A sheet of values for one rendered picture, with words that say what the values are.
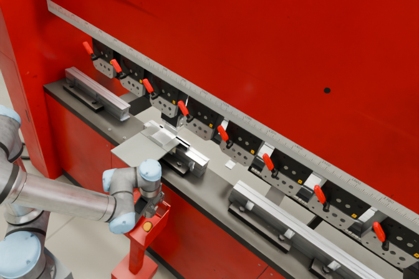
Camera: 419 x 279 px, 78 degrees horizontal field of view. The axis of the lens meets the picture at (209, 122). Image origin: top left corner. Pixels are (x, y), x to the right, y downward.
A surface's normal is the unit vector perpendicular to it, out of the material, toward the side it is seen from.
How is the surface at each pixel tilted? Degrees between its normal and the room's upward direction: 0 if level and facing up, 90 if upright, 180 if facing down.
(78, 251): 0
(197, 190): 0
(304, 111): 90
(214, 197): 0
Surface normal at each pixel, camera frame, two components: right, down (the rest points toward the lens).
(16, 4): 0.80, 0.51
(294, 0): -0.55, 0.44
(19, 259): 0.25, -0.65
